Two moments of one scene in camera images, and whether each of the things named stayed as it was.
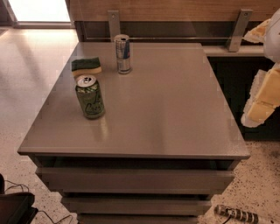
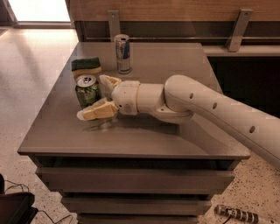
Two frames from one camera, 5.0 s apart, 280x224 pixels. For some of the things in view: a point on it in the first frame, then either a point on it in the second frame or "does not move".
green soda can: x=90 y=96 does not move
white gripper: x=273 y=39 -> x=124 y=97
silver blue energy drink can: x=122 y=47 does not move
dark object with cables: x=17 y=208 does not move
